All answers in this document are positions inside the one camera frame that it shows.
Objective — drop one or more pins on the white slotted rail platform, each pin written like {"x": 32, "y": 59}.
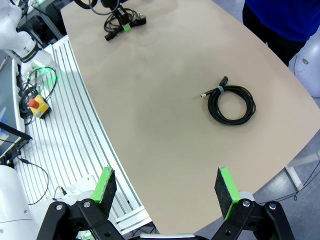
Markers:
{"x": 75, "y": 140}

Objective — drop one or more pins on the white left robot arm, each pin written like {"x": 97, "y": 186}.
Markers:
{"x": 12, "y": 25}

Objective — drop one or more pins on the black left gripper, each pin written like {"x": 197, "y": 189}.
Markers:
{"x": 113, "y": 3}

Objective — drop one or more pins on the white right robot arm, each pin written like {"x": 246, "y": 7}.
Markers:
{"x": 10, "y": 200}

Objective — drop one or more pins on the person in blue hoodie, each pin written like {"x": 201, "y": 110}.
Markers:
{"x": 280, "y": 15}

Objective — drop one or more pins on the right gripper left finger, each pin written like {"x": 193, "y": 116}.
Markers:
{"x": 103, "y": 190}

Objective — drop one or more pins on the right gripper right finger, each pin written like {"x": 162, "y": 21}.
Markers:
{"x": 226, "y": 192}

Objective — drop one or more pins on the black framed monitor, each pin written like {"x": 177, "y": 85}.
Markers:
{"x": 7, "y": 143}

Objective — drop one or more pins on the yellow emergency stop box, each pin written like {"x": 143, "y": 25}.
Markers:
{"x": 41, "y": 107}

